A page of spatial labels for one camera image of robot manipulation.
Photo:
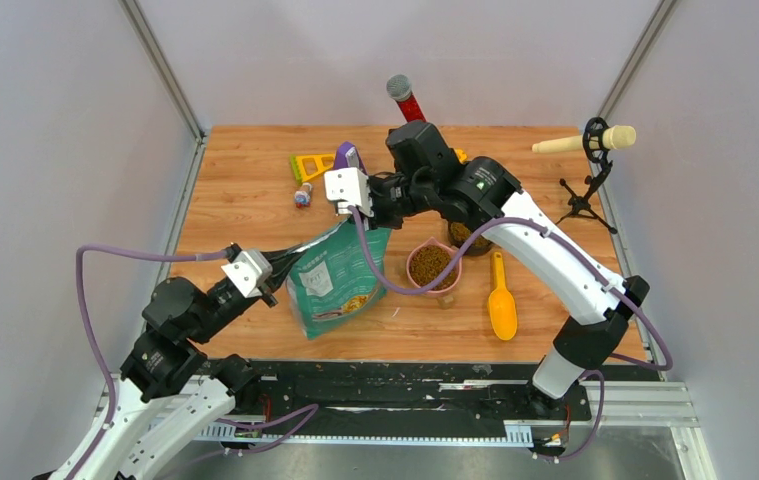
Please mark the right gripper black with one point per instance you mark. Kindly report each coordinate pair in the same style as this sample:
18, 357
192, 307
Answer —
380, 217

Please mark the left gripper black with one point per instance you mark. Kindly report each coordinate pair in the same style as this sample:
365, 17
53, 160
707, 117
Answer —
278, 260

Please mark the green pet food bag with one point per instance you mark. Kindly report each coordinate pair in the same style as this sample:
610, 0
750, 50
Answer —
331, 283

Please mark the yellow scoop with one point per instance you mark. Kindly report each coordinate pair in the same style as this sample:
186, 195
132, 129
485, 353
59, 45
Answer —
501, 304

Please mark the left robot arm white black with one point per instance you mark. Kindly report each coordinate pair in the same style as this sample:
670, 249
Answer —
147, 420

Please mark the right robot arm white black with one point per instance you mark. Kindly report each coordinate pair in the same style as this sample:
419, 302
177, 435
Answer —
489, 200

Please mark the pink cat-ear pet bowl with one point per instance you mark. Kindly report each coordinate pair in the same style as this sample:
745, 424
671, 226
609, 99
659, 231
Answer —
426, 262

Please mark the brown pet food kibble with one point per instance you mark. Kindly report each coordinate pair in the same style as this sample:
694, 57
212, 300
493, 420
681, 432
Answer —
430, 259

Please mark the black pet bowl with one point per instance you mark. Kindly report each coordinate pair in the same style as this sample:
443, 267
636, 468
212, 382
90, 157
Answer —
458, 234

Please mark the purple metronome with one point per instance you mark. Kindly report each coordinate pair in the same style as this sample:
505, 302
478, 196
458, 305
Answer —
346, 156

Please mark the small toy figure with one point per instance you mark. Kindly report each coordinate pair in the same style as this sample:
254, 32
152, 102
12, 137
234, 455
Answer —
303, 195

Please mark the yellow orange toy triangle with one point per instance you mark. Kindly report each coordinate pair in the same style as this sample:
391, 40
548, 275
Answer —
460, 156

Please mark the yellow green toy triangle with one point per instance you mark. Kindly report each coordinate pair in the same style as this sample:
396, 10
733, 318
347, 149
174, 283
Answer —
306, 168

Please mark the red glitter microphone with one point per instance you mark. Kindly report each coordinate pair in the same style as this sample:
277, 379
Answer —
399, 88

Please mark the small wooden block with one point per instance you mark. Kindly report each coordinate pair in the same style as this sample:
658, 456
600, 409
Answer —
446, 302

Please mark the cream microphone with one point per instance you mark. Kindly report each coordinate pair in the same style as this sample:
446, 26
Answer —
612, 138

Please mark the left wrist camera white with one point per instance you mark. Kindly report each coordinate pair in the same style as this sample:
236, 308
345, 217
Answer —
250, 273

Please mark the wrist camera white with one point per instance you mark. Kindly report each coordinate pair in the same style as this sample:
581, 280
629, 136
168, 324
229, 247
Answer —
346, 188
250, 273

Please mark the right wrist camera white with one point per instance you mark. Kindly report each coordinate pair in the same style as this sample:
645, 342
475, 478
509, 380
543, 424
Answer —
346, 188

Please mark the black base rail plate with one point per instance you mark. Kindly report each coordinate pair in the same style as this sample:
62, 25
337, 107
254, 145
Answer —
399, 399

